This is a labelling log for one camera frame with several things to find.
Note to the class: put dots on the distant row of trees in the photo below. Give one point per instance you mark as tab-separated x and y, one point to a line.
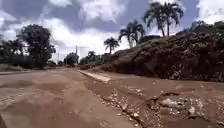
94	59

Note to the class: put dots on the pale concrete kerb slab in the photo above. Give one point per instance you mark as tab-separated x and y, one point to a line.
96	77

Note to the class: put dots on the small palm tree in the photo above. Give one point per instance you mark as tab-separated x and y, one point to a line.
111	43

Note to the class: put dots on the distant pole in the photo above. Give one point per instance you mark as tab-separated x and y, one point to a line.
76	50

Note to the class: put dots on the distant round tree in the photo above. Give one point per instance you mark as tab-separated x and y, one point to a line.
71	59

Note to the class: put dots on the overgrown earth bank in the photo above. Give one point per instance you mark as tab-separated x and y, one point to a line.
173	56

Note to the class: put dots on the rubble strewn dirt verge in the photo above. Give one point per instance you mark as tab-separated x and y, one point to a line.
166	100

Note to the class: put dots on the tall palm tree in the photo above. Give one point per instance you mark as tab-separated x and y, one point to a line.
155	15
170	13

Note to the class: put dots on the brown dirt road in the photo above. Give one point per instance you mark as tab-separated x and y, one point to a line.
50	96

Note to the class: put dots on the large dark leafy tree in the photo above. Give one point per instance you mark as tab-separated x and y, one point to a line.
37	45

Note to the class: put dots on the dark bushes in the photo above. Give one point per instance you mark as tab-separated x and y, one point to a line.
11	55

